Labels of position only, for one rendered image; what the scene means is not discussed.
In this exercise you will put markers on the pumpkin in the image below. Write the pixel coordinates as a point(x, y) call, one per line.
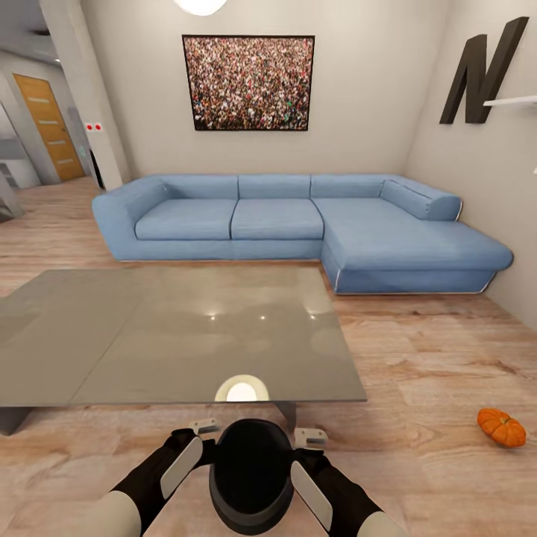
point(501, 427)

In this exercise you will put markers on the standing mirror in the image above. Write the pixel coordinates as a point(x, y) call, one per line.
point(85, 146)

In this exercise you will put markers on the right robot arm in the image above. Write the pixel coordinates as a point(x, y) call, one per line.
point(343, 508)

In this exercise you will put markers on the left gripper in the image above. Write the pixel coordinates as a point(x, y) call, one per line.
point(210, 451)

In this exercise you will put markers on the cauldron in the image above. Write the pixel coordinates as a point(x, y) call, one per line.
point(247, 492)

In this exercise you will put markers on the decorative sign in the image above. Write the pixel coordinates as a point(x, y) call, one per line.
point(471, 76)

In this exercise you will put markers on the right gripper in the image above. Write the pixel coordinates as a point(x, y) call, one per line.
point(282, 461)

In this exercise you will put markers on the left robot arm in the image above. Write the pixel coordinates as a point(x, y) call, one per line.
point(135, 502)

